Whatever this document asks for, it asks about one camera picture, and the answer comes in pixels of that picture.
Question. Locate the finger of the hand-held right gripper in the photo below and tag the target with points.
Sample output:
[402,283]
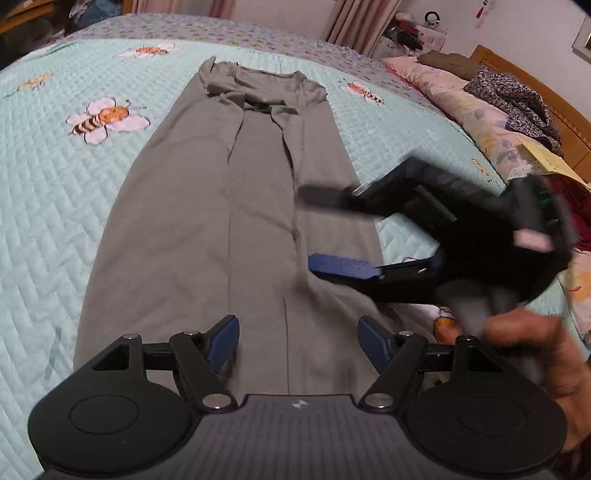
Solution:
[323,196]
[344,266]

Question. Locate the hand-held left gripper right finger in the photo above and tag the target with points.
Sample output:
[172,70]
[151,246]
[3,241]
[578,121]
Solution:
[371,344]

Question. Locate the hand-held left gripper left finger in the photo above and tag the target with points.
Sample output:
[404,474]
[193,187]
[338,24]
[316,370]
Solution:
[224,341]

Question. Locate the grey t-shirt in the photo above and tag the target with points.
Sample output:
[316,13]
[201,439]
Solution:
[258,194]

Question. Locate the blue clothes pile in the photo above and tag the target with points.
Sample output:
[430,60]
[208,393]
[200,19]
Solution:
[99,11]

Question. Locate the person's right hand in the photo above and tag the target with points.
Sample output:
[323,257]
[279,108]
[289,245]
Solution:
[554,360]

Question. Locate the dark red cloth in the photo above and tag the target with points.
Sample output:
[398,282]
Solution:
[575,198]

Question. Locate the yellow cloth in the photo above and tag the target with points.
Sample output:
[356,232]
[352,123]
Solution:
[551,161]

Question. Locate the pink floral duvet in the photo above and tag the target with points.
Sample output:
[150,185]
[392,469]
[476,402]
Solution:
[461,101]

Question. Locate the wooden headboard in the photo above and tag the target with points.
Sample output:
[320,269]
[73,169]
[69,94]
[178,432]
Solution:
[568,124]

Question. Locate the black-white patterned blanket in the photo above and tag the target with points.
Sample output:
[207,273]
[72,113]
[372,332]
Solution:
[512,101]

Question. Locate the olive folded garment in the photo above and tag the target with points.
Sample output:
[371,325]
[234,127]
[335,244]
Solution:
[450,64]

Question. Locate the white plastic bag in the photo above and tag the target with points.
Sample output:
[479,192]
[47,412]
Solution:
[415,34]

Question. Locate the white framed picture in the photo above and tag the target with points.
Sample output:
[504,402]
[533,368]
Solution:
[582,41]

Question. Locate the bee-print quilted bedspread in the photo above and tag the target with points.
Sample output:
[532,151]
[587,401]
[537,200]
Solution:
[55,184]

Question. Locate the hanging ornament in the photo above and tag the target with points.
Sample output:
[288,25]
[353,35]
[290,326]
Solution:
[484,9]

